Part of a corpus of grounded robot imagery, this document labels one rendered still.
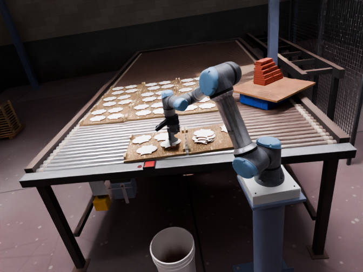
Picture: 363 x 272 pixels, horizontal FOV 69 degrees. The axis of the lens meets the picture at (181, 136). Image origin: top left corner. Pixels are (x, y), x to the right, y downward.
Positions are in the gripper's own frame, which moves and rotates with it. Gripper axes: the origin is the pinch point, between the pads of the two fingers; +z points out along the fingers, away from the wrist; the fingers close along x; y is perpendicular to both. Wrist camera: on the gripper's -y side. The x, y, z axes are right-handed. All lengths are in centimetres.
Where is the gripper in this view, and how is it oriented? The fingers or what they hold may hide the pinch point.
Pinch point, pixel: (170, 142)
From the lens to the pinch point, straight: 176.7
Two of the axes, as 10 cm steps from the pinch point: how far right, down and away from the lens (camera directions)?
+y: 9.9, -1.1, -0.3
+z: 1.1, 8.8, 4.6
